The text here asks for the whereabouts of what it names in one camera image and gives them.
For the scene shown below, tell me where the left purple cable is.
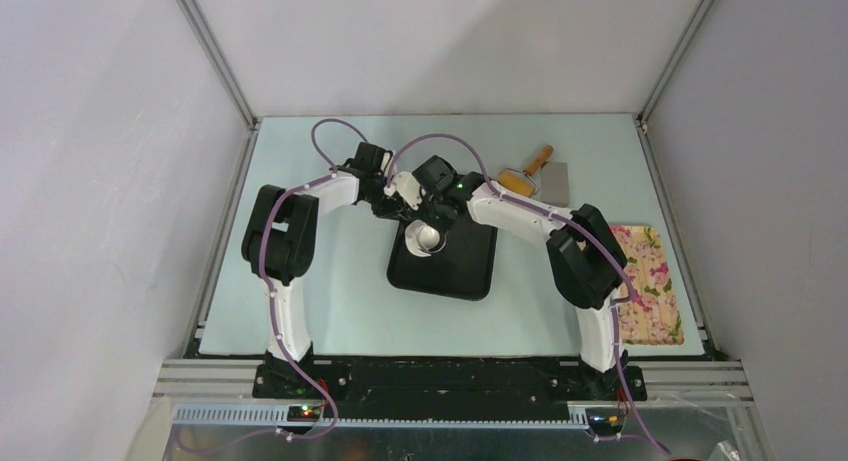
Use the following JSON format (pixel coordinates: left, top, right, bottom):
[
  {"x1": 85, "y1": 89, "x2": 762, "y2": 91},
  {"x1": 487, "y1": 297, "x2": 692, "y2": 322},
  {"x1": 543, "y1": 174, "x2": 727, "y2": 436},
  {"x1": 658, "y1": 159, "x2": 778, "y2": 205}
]
[{"x1": 258, "y1": 118, "x2": 372, "y2": 443}]

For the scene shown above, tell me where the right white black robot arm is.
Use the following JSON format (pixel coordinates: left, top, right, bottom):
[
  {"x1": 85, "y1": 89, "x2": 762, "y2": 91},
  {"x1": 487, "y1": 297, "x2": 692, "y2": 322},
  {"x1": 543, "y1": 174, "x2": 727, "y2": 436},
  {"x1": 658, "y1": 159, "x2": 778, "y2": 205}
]
[{"x1": 385, "y1": 156, "x2": 626, "y2": 399}]

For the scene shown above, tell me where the aluminium frame with cable duct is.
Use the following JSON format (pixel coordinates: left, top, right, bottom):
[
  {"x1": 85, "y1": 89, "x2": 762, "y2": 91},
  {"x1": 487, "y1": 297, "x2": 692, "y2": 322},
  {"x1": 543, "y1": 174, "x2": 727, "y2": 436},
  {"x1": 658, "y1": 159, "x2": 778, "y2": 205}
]
[{"x1": 154, "y1": 355, "x2": 773, "y2": 460}]

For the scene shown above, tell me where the black baking tray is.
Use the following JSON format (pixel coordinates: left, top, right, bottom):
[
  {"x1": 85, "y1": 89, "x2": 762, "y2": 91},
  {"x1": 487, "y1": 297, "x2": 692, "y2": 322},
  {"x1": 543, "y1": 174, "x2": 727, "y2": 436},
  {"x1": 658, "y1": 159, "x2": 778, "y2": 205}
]
[{"x1": 387, "y1": 216, "x2": 498, "y2": 302}]

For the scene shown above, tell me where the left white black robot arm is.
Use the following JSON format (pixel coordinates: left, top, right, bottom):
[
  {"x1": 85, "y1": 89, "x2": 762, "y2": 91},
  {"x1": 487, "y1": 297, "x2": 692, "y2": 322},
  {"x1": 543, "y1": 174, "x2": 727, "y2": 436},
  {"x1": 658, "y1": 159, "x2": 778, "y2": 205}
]
[{"x1": 241, "y1": 142, "x2": 395, "y2": 398}]

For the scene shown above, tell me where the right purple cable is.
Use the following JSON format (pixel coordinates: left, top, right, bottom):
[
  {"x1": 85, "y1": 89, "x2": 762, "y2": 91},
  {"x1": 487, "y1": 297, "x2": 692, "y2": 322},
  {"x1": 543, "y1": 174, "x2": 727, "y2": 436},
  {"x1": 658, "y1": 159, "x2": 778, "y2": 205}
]
[{"x1": 385, "y1": 133, "x2": 672, "y2": 456}]

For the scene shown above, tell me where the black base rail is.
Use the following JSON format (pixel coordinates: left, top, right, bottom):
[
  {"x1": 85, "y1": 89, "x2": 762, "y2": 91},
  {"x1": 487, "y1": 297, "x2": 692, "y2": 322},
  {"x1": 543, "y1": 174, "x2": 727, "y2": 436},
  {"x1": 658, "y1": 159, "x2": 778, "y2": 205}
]
[{"x1": 252, "y1": 354, "x2": 647, "y2": 422}]

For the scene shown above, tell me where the wooden dough roller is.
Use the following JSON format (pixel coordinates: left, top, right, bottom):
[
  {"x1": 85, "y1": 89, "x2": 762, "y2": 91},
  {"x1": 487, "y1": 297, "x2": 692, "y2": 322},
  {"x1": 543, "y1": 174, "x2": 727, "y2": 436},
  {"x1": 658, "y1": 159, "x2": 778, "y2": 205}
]
[{"x1": 497, "y1": 145, "x2": 555, "y2": 198}]

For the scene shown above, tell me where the white dough ball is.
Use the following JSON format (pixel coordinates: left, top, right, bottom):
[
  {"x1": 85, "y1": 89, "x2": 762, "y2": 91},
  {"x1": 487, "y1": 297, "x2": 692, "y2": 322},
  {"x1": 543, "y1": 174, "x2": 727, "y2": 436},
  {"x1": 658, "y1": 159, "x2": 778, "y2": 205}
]
[{"x1": 404, "y1": 220, "x2": 446, "y2": 258}]

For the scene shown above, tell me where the floral cloth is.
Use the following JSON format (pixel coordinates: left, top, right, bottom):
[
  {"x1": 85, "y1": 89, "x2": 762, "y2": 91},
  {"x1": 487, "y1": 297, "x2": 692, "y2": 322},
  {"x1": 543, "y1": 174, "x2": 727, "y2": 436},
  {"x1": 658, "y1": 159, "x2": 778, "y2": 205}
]
[{"x1": 611, "y1": 225, "x2": 685, "y2": 346}]

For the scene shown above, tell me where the small round metal cup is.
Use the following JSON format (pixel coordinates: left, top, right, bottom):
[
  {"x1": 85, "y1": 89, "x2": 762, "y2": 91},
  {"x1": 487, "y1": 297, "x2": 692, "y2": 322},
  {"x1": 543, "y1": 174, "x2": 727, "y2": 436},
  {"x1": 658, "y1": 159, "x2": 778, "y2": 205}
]
[{"x1": 416, "y1": 225, "x2": 446, "y2": 255}]

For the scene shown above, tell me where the purple cable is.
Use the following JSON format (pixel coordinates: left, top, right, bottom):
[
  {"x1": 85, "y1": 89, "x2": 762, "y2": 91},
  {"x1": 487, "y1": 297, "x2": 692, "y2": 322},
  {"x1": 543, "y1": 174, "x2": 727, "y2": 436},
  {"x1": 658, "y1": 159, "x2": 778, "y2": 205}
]
[
  {"x1": 385, "y1": 133, "x2": 672, "y2": 456},
  {"x1": 258, "y1": 118, "x2": 372, "y2": 443}
]

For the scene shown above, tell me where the metal spatula with red handle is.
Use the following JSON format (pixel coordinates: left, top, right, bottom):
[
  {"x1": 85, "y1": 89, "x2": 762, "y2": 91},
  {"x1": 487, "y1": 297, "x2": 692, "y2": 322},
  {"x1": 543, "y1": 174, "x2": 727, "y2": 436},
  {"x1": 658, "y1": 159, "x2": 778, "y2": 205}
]
[{"x1": 540, "y1": 162, "x2": 570, "y2": 207}]

